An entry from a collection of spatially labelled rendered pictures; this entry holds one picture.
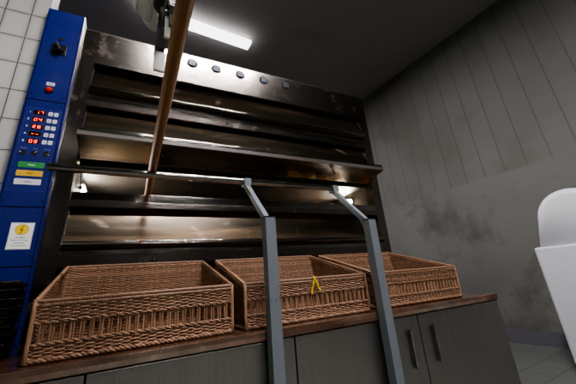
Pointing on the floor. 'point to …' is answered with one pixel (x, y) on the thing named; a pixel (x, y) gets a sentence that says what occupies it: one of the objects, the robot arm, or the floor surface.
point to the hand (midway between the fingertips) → (164, 53)
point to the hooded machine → (560, 256)
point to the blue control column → (54, 68)
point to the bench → (310, 352)
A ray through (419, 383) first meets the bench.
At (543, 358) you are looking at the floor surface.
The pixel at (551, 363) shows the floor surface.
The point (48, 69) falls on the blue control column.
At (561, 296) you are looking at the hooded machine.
